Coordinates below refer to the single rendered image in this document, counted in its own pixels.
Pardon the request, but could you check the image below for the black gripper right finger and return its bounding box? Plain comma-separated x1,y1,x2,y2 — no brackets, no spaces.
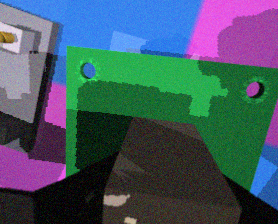
222,173,278,224

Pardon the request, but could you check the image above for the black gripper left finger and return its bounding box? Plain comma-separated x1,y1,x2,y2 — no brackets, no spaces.
0,150,120,224

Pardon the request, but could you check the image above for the green plate with corner holes and square handle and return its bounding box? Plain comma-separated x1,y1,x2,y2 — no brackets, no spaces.
66,46,278,224

